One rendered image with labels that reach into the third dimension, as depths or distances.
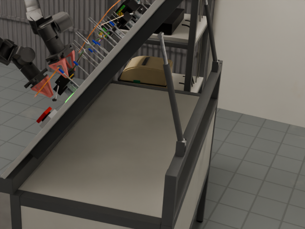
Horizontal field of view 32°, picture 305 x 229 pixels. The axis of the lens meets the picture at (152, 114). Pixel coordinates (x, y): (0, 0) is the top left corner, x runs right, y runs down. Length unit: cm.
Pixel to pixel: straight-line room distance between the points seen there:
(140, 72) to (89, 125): 69
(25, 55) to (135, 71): 114
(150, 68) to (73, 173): 111
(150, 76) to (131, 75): 11
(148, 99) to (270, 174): 135
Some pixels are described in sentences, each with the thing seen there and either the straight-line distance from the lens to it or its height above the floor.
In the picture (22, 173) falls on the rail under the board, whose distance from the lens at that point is 206.
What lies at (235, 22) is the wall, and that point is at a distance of 443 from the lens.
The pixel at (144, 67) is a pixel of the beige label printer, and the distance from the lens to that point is 306.
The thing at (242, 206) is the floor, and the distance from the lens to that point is 345.
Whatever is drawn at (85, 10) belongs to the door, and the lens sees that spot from 490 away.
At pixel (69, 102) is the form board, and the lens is 175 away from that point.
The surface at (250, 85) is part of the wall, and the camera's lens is 455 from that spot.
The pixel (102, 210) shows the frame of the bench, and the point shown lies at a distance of 193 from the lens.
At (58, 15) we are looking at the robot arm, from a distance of 206.
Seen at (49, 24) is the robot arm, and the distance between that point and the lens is 201.
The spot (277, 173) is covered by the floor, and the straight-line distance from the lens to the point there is 386.
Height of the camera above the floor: 193
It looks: 26 degrees down
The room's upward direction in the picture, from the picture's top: 4 degrees clockwise
